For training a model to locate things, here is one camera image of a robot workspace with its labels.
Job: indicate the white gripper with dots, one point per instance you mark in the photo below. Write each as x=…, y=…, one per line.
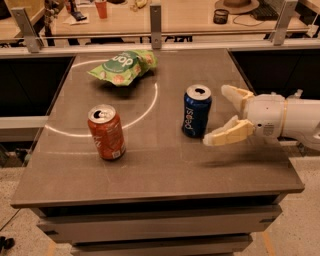
x=265, y=113

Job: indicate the blue pepsi can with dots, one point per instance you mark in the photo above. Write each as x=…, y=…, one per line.
x=197, y=104

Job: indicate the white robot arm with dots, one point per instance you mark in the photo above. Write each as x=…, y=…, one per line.
x=302, y=120

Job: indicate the orange soda can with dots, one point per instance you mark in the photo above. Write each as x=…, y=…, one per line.
x=106, y=129

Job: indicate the black mesh pen cup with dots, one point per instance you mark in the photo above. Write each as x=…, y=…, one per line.
x=220, y=16

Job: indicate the tan brimmed hat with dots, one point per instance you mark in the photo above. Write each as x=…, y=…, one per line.
x=237, y=6

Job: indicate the black keyboard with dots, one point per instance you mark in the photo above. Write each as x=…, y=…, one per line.
x=264, y=12

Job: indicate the grey table drawer base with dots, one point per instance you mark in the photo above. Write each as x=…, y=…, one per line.
x=183, y=228

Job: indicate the green chip bag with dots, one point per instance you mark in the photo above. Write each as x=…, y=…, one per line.
x=123, y=68

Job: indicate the orange plastic cup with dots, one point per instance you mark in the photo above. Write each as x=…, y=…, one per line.
x=101, y=6

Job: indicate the wooden background desk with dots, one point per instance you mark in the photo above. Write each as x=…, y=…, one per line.
x=177, y=17

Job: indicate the metal railing with brackets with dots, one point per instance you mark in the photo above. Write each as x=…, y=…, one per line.
x=28, y=31

